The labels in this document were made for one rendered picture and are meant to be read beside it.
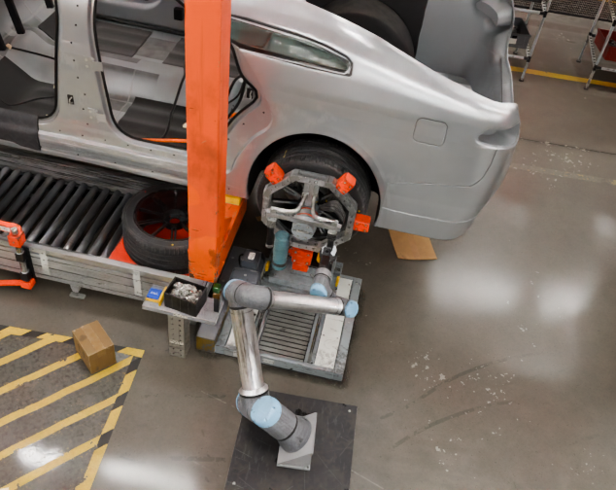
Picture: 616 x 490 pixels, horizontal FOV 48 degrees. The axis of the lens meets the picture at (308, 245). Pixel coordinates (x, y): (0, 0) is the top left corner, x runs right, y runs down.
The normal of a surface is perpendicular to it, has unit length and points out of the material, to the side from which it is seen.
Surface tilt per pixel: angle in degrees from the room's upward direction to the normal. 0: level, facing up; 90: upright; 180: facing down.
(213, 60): 90
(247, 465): 0
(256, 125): 90
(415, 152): 90
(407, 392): 0
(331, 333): 0
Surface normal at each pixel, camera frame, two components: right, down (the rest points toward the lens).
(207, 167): -0.20, 0.66
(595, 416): 0.11, -0.72
